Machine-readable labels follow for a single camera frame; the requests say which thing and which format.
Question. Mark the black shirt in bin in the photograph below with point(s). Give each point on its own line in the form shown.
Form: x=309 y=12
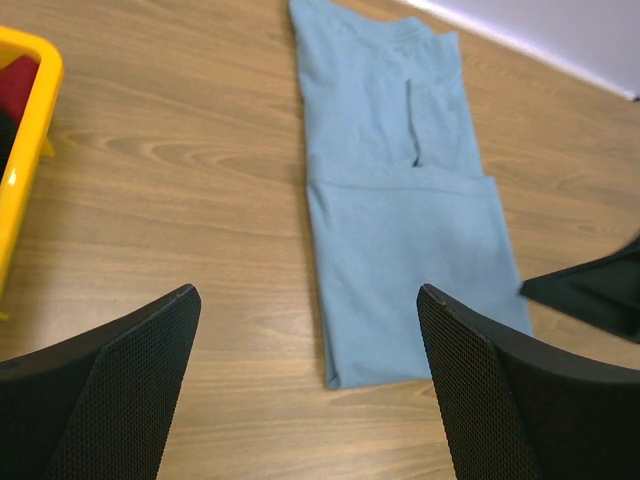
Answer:
x=8 y=132

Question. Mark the light blue t shirt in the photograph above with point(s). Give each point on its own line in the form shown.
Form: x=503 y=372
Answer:
x=396 y=191

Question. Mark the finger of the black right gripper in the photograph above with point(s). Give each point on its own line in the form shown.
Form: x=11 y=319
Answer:
x=603 y=293

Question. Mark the dark red shirt in bin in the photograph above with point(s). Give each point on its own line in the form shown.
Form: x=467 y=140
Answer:
x=17 y=79

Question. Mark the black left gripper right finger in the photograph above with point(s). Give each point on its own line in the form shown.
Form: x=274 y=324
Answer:
x=514 y=407

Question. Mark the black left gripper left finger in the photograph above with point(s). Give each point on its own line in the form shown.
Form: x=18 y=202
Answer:
x=99 y=405

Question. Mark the yellow plastic bin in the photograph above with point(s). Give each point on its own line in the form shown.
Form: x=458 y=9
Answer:
x=31 y=140

